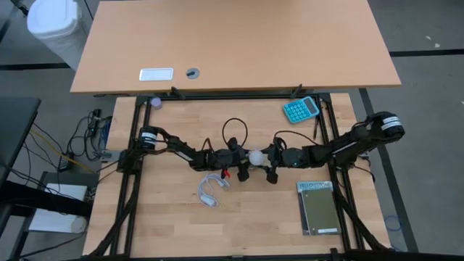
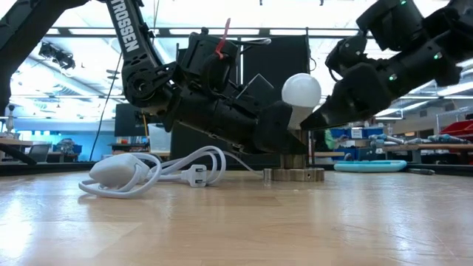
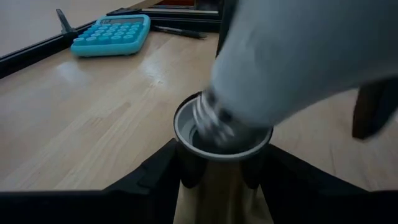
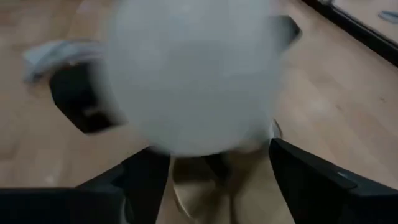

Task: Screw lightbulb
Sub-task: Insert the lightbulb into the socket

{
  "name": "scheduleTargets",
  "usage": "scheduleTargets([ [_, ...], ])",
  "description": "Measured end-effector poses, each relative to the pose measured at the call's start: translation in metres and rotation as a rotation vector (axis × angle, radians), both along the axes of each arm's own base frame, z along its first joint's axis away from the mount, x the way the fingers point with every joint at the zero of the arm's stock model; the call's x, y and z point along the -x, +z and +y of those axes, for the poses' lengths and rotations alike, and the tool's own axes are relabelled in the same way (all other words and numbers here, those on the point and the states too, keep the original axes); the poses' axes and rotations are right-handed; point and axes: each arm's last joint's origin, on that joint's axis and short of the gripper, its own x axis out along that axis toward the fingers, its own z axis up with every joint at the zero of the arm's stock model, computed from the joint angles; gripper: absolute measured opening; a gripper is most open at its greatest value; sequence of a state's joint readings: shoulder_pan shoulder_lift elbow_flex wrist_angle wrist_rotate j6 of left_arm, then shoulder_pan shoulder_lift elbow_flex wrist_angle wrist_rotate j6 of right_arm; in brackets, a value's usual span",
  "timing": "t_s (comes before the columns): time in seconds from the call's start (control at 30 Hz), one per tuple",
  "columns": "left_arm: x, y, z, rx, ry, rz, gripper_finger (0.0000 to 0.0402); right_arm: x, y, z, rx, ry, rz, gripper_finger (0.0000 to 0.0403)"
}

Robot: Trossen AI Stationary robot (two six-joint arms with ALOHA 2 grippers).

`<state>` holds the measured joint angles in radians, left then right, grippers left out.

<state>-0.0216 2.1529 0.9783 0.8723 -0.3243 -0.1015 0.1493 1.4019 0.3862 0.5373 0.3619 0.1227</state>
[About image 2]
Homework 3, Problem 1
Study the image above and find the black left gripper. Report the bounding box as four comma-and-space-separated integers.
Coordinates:
228, 100, 310, 156

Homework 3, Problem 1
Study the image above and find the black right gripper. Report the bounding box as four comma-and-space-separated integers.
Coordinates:
299, 61, 395, 132

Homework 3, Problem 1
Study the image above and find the brass lamp socket base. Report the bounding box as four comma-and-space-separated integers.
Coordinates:
262, 129, 325, 183

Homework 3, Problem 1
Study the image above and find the white light bulb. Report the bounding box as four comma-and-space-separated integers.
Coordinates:
281, 72, 322, 131

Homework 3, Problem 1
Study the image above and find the white lamp power cord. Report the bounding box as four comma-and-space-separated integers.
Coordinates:
78, 145, 265, 200

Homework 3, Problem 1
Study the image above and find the person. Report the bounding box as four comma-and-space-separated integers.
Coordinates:
313, 129, 338, 152

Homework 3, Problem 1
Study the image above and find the teal tray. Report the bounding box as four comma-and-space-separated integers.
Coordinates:
333, 159, 408, 174

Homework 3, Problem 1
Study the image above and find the black room divider panel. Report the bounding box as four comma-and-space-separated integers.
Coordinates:
169, 43, 242, 169
242, 35, 310, 171

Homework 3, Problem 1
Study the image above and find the wooden workbench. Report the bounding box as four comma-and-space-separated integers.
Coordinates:
384, 142, 473, 166

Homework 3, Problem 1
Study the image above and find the red zip tie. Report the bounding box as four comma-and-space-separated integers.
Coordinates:
216, 17, 232, 60

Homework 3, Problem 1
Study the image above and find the red storage bin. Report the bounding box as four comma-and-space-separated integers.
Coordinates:
438, 120, 473, 143

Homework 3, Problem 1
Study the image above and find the clear plastic storage bin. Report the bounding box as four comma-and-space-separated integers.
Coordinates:
147, 123, 173, 153

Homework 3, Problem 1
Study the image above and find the low cluttered background table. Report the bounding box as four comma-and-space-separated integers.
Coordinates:
109, 142, 171, 159

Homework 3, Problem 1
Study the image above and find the black computer monitor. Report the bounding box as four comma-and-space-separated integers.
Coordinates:
114, 102, 171, 137

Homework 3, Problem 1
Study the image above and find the grey office chair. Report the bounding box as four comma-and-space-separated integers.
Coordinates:
27, 143, 52, 163

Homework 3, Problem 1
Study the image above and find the wooden background desk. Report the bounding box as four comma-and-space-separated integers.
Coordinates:
0, 137, 49, 163

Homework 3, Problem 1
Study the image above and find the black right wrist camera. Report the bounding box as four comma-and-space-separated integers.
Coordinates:
324, 35, 370, 78

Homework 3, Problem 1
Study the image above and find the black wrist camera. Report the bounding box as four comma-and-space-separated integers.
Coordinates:
324, 35, 370, 78
236, 72, 275, 108

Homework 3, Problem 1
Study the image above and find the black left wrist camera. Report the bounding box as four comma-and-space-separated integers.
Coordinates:
236, 72, 275, 108

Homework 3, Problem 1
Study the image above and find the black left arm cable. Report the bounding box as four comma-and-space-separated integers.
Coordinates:
236, 36, 273, 47

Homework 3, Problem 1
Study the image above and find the black hanging cable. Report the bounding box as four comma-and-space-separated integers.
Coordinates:
89, 51, 123, 163

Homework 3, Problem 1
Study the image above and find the black ceiling-mounted camera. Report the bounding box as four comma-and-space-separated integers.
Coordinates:
38, 41, 77, 71

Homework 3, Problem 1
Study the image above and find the black aluminium table frame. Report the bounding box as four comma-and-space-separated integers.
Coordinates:
0, 142, 473, 177

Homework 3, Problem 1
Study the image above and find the white post black knob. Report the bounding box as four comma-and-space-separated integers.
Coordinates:
4, 104, 18, 140

